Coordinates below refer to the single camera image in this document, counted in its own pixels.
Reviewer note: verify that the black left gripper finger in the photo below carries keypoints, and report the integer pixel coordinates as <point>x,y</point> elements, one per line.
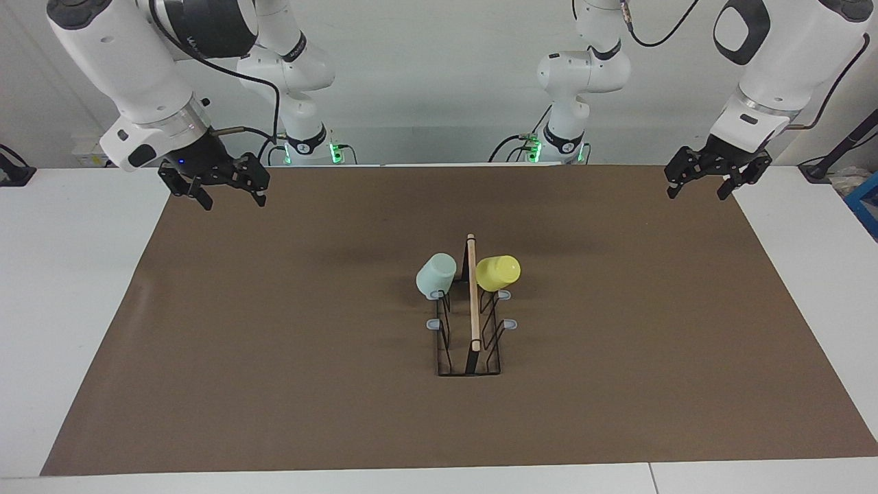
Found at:
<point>753,170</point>
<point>686,165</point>

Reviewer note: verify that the brown table mat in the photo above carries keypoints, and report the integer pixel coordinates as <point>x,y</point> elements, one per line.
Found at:
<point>329,398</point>

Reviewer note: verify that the black stand pole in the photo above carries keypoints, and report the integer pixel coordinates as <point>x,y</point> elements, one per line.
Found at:
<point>820,168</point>

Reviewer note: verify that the black clamp mount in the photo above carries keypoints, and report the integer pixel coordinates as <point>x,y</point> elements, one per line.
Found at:
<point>14,173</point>

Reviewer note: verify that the yellow plastic cup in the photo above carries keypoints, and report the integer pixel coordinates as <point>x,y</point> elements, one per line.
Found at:
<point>497,273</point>

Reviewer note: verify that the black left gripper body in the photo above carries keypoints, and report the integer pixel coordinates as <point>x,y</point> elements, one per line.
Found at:
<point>727,161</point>

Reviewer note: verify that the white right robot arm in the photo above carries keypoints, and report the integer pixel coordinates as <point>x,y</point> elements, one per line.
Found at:
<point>130,62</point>

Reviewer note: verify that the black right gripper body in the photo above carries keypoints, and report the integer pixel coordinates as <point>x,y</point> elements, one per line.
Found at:
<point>202,165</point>

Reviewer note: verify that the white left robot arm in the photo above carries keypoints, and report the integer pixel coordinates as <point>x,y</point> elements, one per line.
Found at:
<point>782,62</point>

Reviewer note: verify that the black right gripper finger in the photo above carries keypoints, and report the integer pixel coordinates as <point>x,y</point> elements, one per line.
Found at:
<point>259,180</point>
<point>184,184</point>

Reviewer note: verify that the blue box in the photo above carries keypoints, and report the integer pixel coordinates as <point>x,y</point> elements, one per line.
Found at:
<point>865,202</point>

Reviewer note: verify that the crumpled clear plastic bag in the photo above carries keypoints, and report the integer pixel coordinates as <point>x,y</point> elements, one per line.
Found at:
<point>849,180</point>

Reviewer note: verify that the pale green plastic cup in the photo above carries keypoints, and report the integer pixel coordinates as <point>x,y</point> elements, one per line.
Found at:
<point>435,276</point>

